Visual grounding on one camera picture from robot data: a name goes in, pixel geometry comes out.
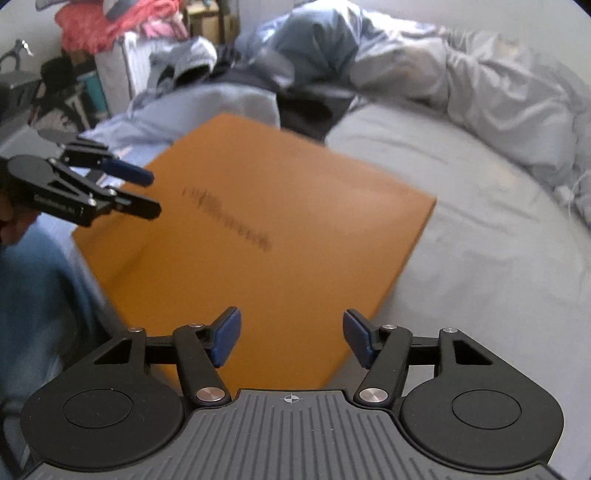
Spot black garment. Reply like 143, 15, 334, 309
276, 84, 356, 143

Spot grey jacket with hood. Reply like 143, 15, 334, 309
145, 37, 296, 97

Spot white charger with cable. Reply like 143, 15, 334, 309
553, 170, 590, 222

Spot light blue bed sheet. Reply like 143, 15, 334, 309
36, 101, 591, 480

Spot brown cardboard boxes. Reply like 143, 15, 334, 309
183, 0, 239, 45

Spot red clothes pile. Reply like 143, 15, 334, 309
54, 1, 188, 55

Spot grey blue duvet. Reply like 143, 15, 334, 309
236, 1, 590, 192

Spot white radiator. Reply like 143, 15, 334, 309
94, 32, 167, 116

